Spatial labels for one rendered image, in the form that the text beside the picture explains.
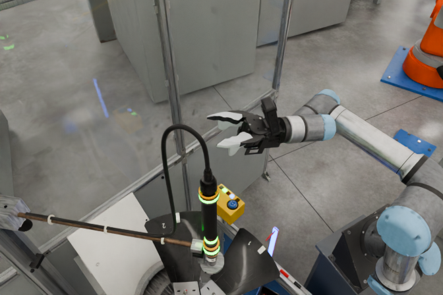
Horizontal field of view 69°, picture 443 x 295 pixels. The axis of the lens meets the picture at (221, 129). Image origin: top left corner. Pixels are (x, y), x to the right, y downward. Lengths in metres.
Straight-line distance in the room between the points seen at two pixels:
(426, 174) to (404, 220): 0.15
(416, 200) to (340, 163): 2.37
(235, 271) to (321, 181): 1.93
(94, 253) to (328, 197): 2.16
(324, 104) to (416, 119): 3.07
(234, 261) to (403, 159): 0.69
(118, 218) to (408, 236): 0.92
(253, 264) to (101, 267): 0.55
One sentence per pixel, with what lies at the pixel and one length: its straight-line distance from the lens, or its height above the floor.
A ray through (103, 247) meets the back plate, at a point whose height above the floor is 1.28.
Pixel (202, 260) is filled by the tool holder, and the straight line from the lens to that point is 0.98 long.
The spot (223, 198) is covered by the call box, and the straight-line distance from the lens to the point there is 1.58.
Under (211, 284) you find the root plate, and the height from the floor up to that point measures 1.18.
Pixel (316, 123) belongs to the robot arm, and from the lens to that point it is 0.92.
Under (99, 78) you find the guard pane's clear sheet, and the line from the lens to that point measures 1.30.
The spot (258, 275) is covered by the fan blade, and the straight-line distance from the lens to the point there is 1.31.
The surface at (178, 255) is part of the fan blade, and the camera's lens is 1.16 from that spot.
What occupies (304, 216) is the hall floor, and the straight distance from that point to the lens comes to 2.85.
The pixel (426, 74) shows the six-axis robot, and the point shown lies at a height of 0.19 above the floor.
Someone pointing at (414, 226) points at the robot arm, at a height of 1.70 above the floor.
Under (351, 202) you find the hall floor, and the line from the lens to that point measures 3.04.
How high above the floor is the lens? 2.39
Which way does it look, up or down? 45 degrees down
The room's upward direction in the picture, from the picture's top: straight up
